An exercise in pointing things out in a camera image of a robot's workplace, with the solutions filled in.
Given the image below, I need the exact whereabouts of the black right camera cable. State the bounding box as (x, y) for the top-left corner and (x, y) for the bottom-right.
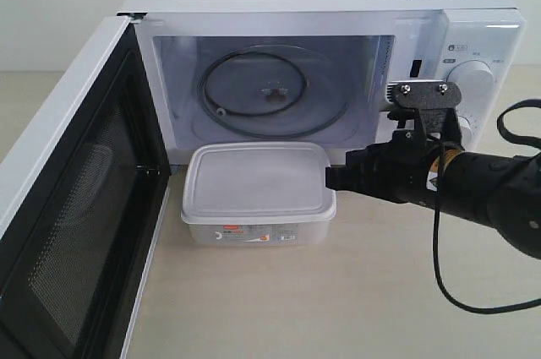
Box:
(425, 99), (541, 314)

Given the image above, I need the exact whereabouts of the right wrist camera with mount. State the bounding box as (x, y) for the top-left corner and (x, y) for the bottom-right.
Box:
(383, 79), (462, 145)

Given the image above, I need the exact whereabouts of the white microwave door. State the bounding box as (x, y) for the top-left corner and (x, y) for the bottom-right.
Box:
(1, 16), (171, 358)

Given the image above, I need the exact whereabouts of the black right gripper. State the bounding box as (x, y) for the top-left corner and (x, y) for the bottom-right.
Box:
(325, 129), (441, 207)

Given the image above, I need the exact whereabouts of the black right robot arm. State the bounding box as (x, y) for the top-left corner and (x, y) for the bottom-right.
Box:
(325, 133), (540, 258)

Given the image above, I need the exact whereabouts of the white Midea microwave oven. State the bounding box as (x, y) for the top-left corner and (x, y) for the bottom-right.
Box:
(119, 0), (526, 165)

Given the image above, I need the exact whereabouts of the white upper power knob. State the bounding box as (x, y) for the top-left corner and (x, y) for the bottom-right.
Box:
(447, 60), (495, 95)

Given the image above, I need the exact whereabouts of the translucent plastic food container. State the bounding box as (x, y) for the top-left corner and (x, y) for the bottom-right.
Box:
(181, 142), (336, 247)

